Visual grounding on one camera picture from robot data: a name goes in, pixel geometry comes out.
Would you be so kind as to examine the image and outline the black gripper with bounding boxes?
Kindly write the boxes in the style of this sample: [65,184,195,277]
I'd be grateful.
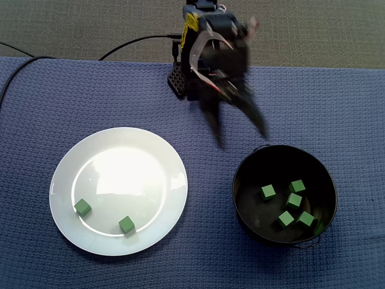
[197,44,269,151]

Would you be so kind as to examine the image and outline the thin black floor cable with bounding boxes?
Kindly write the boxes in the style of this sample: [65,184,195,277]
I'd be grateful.
[0,41,35,58]

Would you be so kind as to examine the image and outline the blue woven table cloth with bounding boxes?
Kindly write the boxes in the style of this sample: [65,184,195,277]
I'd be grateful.
[0,56,385,289]

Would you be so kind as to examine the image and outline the thick black power cable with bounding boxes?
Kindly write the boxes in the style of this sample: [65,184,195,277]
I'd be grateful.
[0,32,185,105]

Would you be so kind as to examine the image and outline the white round plate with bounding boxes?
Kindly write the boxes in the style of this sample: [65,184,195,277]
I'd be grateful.
[49,126,189,257]

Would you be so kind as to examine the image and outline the short black plug cable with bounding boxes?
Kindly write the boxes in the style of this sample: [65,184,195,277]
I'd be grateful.
[171,39,183,63]

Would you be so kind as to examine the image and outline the black metal bucket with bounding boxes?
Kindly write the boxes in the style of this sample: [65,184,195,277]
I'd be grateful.
[231,144,338,250]

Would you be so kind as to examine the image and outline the green cube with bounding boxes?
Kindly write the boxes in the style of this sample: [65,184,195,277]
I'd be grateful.
[297,211,315,227]
[260,184,276,201]
[118,215,135,234]
[285,193,303,211]
[288,179,307,194]
[73,198,93,217]
[277,210,295,229]

